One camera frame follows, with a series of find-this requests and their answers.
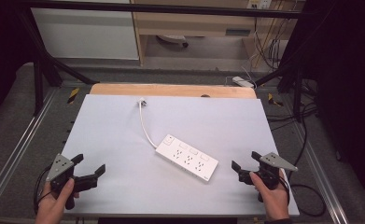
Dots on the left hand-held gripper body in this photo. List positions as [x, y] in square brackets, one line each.
[59, 166]

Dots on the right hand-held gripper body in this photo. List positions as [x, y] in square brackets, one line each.
[269, 174]

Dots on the person's right hand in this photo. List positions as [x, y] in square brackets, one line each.
[272, 199]

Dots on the person's left hand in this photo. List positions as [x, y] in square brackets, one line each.
[53, 207]

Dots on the white table mat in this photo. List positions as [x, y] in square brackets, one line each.
[202, 124]

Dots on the yellow black striped tape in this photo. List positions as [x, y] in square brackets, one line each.
[274, 100]
[73, 95]

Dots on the white floor power strip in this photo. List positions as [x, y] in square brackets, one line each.
[242, 81]

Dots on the white plug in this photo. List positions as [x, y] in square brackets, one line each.
[142, 101]

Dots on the wooden table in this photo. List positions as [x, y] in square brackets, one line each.
[171, 90]

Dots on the black curtain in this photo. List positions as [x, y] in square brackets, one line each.
[351, 93]
[2, 46]

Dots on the white cabinet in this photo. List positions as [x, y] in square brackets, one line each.
[87, 31]

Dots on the white chair base with caster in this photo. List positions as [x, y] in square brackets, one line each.
[172, 39]

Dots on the light wooden desk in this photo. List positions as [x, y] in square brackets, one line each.
[195, 23]

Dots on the aluminium floor rail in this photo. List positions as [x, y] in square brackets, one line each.
[320, 171]
[21, 143]

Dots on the white wall outlet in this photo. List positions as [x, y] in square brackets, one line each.
[259, 3]

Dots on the black metal frame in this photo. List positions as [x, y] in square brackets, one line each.
[158, 7]

